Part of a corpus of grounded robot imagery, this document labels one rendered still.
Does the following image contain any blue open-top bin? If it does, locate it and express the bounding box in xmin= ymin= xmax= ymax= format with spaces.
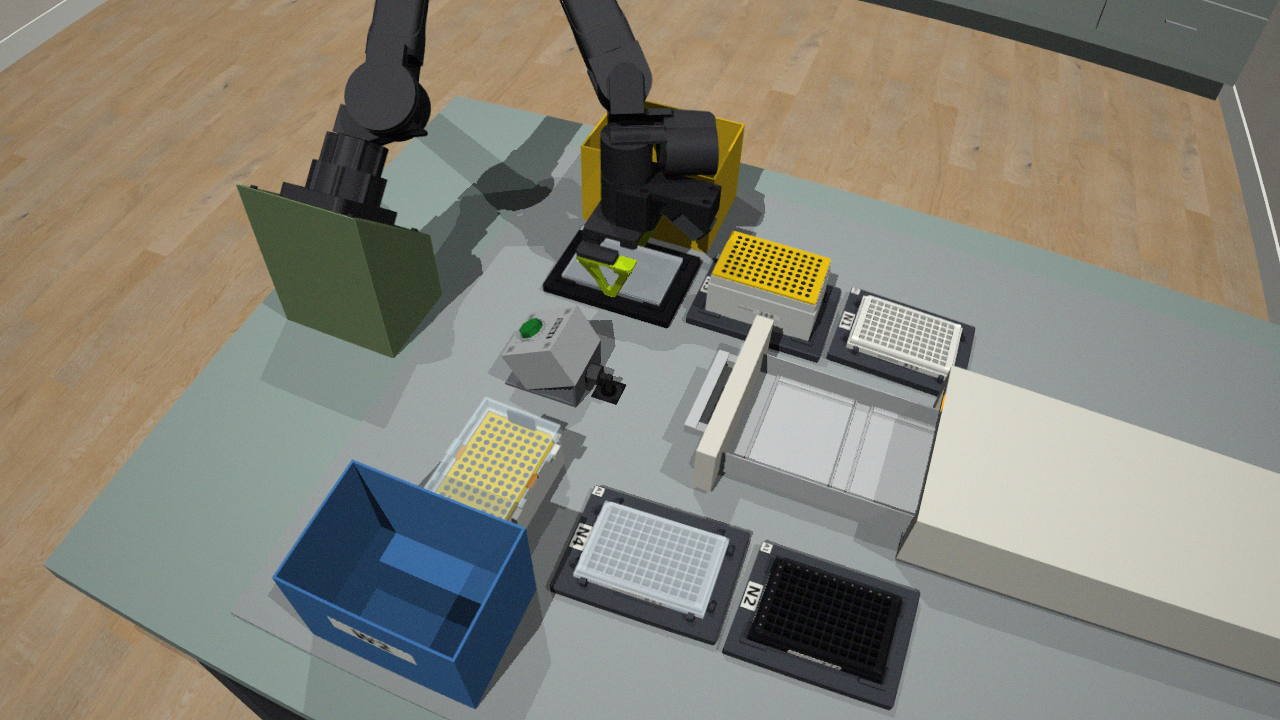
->
xmin=273 ymin=459 xmax=538 ymax=708

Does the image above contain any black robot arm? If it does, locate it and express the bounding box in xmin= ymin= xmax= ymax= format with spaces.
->
xmin=279 ymin=0 xmax=722 ymax=242

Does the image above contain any pale grey bench mat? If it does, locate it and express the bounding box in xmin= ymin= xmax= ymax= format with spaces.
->
xmin=230 ymin=145 xmax=1280 ymax=720

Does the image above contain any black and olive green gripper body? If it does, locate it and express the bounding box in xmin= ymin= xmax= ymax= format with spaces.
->
xmin=576 ymin=176 xmax=666 ymax=266

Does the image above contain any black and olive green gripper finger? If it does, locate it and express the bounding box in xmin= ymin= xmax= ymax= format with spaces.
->
xmin=637 ymin=215 xmax=663 ymax=247
xmin=577 ymin=256 xmax=637 ymax=299

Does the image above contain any yellow open-top bin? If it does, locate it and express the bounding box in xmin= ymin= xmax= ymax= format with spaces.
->
xmin=581 ymin=113 xmax=745 ymax=252

